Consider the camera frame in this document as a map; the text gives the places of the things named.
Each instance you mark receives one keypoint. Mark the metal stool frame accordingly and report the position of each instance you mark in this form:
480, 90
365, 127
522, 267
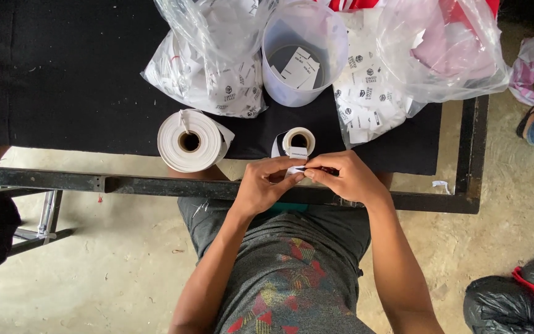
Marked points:
44, 222

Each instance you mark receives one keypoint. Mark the black table cloth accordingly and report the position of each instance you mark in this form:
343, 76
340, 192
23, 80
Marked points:
63, 74

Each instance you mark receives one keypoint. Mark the black sandal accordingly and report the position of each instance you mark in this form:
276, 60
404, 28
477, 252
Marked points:
526, 118

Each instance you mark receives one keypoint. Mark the translucent white plastic tub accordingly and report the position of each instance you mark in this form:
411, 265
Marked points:
276, 79

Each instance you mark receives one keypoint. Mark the white printed label strip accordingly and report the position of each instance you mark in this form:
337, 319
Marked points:
298, 152

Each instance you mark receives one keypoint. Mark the large white label roll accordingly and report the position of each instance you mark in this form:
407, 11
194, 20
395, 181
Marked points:
206, 146

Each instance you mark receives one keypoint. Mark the person's left hand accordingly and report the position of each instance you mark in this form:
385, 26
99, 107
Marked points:
260, 185

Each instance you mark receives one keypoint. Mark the black plastic bag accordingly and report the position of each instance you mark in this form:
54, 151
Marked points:
498, 306

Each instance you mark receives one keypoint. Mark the black metal table frame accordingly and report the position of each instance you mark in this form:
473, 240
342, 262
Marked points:
155, 184

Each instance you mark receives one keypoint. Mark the person's right hand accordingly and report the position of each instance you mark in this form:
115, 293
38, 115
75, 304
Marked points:
348, 178

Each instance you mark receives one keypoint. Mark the red white garment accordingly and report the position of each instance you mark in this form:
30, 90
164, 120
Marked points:
353, 4

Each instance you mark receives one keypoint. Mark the clear bag of pink garments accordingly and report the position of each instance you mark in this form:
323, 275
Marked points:
452, 51

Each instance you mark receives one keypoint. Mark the cut white labels in tub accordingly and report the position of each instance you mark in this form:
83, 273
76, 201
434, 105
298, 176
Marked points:
298, 67

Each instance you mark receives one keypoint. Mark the small white label roll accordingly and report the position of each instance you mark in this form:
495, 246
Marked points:
291, 137

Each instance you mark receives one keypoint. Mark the person's grey patterned shirt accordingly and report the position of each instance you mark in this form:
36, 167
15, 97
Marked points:
290, 269

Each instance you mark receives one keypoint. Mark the small red cutting tool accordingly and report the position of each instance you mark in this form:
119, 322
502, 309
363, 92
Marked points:
330, 170

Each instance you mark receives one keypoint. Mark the white paper scrap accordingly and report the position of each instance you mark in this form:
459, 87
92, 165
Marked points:
442, 185

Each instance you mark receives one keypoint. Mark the clear bag of white labels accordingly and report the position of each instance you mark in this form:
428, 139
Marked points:
188, 74
364, 102

